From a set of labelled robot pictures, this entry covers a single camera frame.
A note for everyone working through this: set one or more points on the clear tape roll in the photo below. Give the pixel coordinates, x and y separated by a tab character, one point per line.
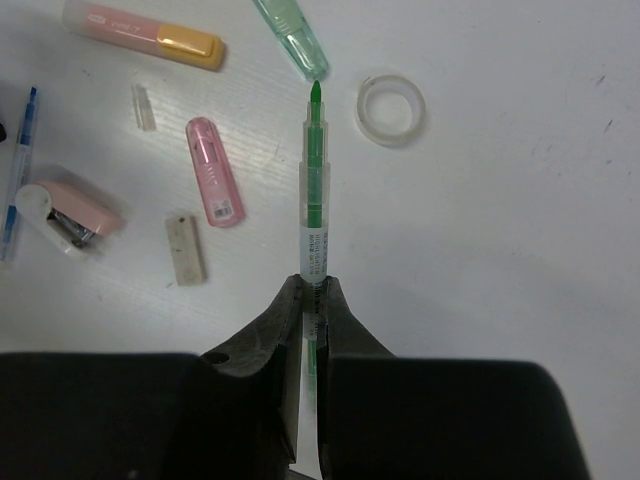
391	111

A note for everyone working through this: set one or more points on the blue ballpoint pen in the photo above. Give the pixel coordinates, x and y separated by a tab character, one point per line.
19	172

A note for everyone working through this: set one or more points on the pink orange highlighter pen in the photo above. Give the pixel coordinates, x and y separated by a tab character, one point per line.
145	35

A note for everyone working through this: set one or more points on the pink mini stapler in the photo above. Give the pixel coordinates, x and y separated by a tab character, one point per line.
65	216

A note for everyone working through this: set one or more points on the green highlighter pen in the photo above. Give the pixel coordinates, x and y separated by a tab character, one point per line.
314	179

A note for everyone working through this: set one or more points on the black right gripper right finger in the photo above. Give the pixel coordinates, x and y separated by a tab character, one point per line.
380	416

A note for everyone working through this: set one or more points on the grey white eraser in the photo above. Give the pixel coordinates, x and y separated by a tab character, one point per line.
185	251

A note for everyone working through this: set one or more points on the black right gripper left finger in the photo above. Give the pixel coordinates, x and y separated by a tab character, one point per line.
230	413

